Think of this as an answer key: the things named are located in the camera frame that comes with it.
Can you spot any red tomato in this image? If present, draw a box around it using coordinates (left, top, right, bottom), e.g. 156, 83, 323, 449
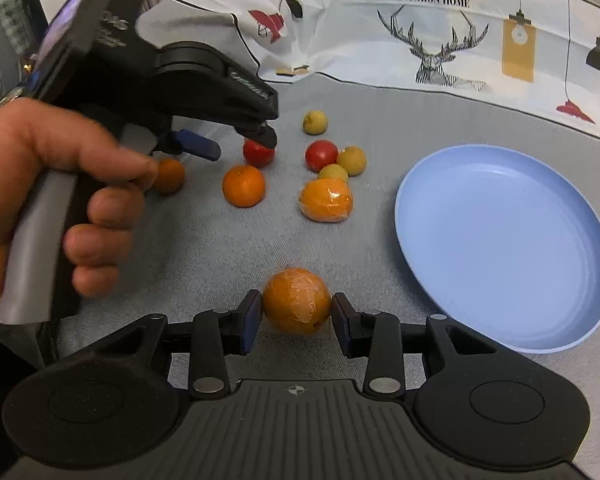
242, 139, 275, 168
304, 140, 338, 172

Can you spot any orange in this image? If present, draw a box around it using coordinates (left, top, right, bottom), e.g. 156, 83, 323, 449
262, 268, 332, 336
299, 178, 353, 223

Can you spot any person's left hand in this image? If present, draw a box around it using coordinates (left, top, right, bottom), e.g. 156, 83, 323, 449
0, 98, 158, 297

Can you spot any orange mandarin left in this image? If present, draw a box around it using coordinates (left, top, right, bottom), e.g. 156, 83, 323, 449
151, 158, 186, 195

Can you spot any orange mandarin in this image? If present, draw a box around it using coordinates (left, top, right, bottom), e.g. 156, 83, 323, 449
222, 165, 266, 208
151, 158, 186, 195

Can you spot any yellow longan far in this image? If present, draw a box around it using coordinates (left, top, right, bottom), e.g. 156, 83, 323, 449
302, 110, 328, 136

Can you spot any orange mandarin middle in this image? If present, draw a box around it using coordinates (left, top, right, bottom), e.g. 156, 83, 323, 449
222, 165, 266, 208

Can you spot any yellow-green longan lower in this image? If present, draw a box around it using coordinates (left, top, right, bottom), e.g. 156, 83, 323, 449
318, 164, 349, 183

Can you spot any brown-yellow longan right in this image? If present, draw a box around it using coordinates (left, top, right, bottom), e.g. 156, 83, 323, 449
337, 145, 367, 177

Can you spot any light blue plate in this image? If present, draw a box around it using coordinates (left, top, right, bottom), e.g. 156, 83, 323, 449
394, 144, 600, 354

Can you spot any white deer print cloth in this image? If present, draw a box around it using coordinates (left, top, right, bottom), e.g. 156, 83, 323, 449
138, 0, 600, 138

